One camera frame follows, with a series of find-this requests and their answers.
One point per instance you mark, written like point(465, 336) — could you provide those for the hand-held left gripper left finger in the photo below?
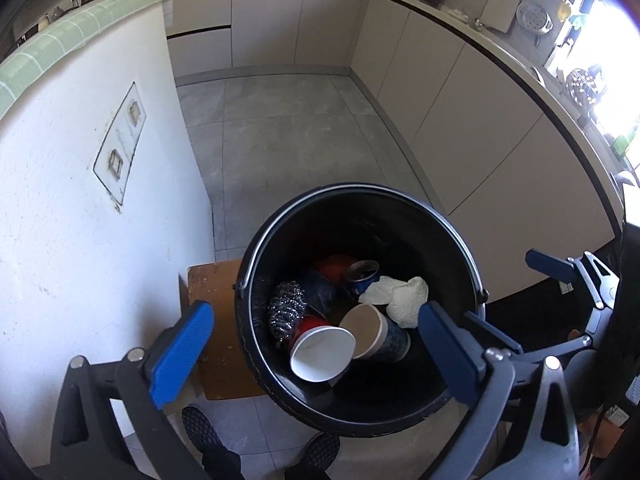
point(180, 355)

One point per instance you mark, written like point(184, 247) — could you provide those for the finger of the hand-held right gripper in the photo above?
point(492, 330)
point(547, 265)

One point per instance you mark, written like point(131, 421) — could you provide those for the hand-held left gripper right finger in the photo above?
point(447, 355)

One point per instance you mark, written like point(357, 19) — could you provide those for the white and blue paper cup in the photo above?
point(385, 342)

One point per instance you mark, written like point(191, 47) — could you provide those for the white paper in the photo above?
point(405, 300)

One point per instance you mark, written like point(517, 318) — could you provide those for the blue drink can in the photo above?
point(360, 282)

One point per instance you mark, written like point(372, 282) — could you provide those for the steel wool scrubber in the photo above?
point(285, 310)

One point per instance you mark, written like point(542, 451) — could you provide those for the red paper cup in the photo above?
point(320, 355)

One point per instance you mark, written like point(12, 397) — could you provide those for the black round bin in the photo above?
point(400, 230)

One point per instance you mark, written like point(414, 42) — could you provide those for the red plastic bag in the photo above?
point(332, 265)

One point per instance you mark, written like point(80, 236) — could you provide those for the person's right hand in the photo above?
point(612, 430)

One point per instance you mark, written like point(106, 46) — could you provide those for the wooden stool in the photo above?
point(215, 285)

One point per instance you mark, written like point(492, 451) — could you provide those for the person's dark trouser leg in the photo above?
point(220, 465)

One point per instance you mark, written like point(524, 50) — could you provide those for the white kitchen island base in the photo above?
point(60, 260)

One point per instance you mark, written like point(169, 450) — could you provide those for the beige lower cabinets with counter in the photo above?
point(475, 110)

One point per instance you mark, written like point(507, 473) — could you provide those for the dark metal colander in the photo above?
point(582, 87)

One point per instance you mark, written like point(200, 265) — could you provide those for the island socket plate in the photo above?
point(120, 160)

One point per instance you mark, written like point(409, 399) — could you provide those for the bright window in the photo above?
point(615, 60)

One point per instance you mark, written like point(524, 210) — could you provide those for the metal steamer plate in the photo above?
point(532, 17)

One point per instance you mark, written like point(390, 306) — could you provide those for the yellow rag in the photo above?
point(565, 10)

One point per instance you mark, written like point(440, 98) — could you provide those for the white cutting board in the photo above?
point(500, 10)

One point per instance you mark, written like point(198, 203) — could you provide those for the green checkered tablecloth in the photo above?
point(75, 30)

